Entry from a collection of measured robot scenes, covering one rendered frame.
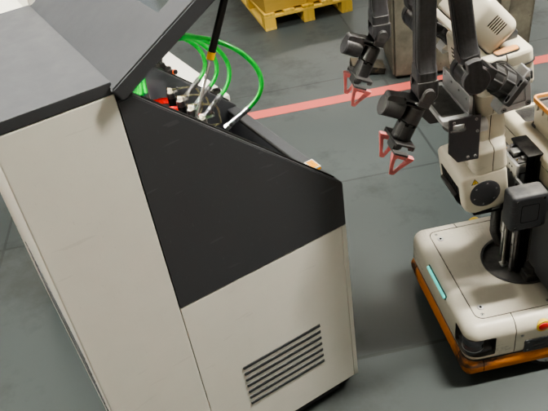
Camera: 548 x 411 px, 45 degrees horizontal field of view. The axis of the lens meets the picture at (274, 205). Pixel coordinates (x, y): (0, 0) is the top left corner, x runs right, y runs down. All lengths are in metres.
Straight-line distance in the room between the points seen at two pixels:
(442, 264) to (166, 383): 1.20
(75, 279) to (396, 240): 1.88
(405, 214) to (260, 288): 1.51
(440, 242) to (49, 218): 1.69
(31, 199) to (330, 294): 1.07
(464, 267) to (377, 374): 0.54
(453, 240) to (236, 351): 1.10
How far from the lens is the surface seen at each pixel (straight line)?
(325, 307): 2.25
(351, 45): 2.23
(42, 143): 1.52
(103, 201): 1.63
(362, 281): 3.03
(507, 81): 1.94
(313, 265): 2.10
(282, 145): 2.20
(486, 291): 2.61
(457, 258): 2.73
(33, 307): 3.37
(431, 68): 1.85
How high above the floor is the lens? 2.10
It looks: 37 degrees down
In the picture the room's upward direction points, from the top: 9 degrees counter-clockwise
